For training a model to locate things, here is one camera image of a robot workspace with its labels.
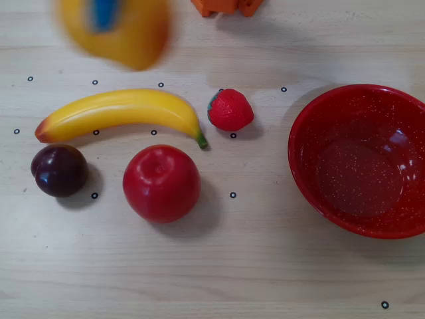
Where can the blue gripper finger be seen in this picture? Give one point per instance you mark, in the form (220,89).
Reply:
(105,13)

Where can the red toy apple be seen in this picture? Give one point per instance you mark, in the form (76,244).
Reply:
(161,184)

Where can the red speckled enamel bowl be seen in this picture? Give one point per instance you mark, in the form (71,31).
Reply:
(358,172)

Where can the dark purple toy plum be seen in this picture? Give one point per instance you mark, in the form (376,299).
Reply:
(59,172)

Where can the red toy strawberry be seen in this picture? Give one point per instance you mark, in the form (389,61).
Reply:
(230,111)

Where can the yellow toy banana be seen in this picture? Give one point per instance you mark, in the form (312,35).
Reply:
(126,109)

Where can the orange robot arm base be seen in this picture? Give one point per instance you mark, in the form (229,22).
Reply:
(229,6)

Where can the yellow orange toy peach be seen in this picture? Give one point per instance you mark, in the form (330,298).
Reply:
(139,43)

